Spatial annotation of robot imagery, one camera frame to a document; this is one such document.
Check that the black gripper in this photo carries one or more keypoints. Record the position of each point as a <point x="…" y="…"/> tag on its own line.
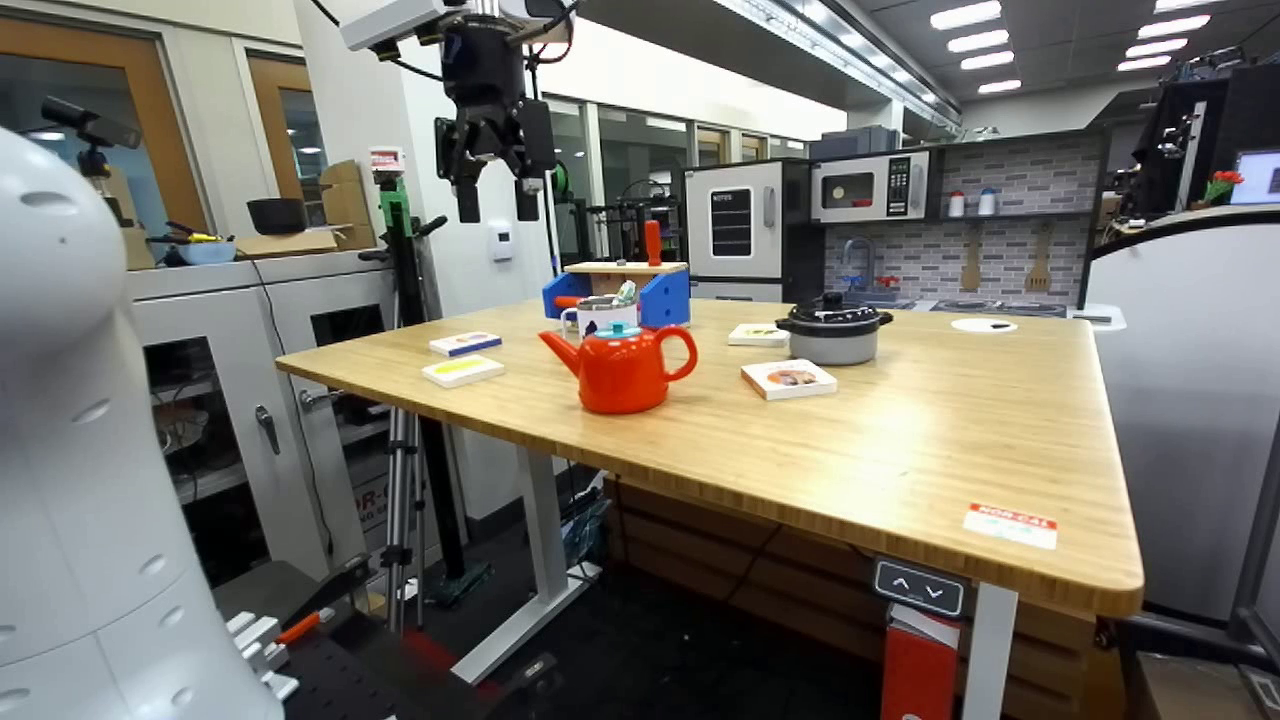
<point x="481" y="81"/>

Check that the green marker pen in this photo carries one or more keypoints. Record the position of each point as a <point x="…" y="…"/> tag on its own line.
<point x="626" y="295"/>

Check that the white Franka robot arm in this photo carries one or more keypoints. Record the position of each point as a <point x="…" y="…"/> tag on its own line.
<point x="83" y="443"/>

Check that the black pole with green clamp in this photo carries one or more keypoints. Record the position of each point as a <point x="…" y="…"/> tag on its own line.
<point x="392" y="214"/>

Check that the brown cardboard piece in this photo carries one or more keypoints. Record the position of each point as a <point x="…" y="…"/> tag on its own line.
<point x="350" y="200"/>

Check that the white steel mug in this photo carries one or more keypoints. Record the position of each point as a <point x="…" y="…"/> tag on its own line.
<point x="603" y="322"/>

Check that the red upright wooden peg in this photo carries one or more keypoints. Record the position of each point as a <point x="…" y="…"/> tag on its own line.
<point x="655" y="241"/>

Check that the white book with yellow print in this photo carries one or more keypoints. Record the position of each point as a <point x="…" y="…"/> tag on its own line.
<point x="463" y="368"/>

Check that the blue wooden toy toolbox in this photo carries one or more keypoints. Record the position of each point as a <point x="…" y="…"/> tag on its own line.
<point x="663" y="296"/>

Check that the red teapot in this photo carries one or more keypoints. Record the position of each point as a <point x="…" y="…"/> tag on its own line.
<point x="622" y="382"/>

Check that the black bowl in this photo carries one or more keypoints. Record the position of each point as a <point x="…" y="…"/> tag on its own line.
<point x="276" y="218"/>

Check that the white toy oven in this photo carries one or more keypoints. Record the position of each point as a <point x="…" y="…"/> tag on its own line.
<point x="731" y="220"/>

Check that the small green white card book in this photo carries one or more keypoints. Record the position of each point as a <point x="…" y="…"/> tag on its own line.
<point x="758" y="334"/>

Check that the white storage cabinet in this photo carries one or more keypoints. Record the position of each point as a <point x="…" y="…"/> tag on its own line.
<point x="286" y="403"/>

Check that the silver tripod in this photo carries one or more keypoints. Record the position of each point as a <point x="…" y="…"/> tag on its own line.
<point x="402" y="521"/>

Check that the white table leg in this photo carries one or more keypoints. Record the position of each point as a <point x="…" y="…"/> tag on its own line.
<point x="991" y="654"/>
<point x="543" y="532"/>

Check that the white orange numbers book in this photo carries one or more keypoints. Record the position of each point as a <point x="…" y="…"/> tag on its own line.
<point x="791" y="382"/>

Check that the grey pot with black lid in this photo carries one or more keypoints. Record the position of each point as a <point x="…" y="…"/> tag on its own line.
<point x="834" y="343"/>

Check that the white toy microwave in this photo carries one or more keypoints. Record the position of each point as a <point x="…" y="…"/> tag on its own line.
<point x="871" y="184"/>

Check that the table height control panel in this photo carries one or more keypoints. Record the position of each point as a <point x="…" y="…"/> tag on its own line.
<point x="916" y="590"/>

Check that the red white table sticker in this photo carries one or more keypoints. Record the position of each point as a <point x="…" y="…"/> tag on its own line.
<point x="1008" y="524"/>

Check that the red box under table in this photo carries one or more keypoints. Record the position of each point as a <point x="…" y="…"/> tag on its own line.
<point x="921" y="672"/>

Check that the white rounded partition panel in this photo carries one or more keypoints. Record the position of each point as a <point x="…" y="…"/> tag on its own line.
<point x="1186" y="413"/>

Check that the computer monitor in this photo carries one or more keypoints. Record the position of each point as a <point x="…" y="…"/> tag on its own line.
<point x="1257" y="178"/>

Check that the white wall device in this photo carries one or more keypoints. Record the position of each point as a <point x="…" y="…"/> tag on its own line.
<point x="497" y="241"/>

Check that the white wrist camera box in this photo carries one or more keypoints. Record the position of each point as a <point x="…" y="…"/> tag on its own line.
<point x="392" y="22"/>

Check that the black camera on stand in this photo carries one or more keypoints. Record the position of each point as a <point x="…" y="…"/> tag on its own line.
<point x="86" y="126"/>

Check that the silver metal mount bracket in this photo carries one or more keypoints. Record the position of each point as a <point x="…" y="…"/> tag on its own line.
<point x="261" y="654"/>

